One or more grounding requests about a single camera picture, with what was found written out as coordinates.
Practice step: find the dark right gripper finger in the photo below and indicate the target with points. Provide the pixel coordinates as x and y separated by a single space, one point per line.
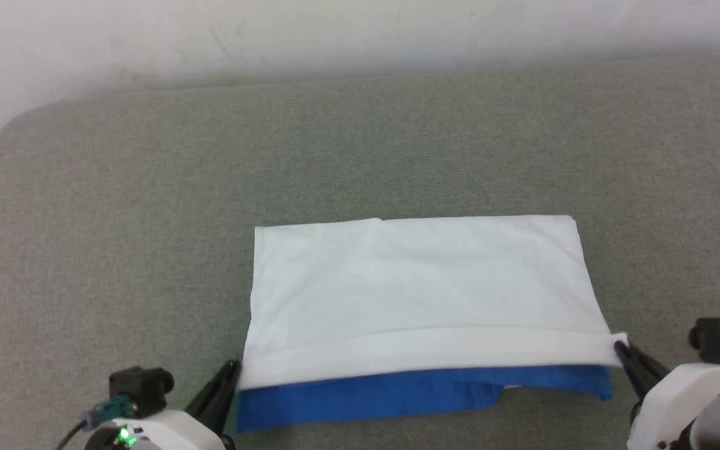
641 369

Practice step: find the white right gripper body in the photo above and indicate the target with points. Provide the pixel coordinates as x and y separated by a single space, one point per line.
679 400

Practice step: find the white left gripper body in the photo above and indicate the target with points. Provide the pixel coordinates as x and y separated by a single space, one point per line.
166 431

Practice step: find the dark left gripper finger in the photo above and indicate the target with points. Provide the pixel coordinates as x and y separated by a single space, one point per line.
216 394

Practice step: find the blue and white garment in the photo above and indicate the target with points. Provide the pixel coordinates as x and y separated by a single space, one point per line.
422 300

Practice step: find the grey fabric sofa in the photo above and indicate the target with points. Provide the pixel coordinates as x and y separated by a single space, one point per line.
360 144

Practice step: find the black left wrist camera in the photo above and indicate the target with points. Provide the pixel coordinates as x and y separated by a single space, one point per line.
138 387

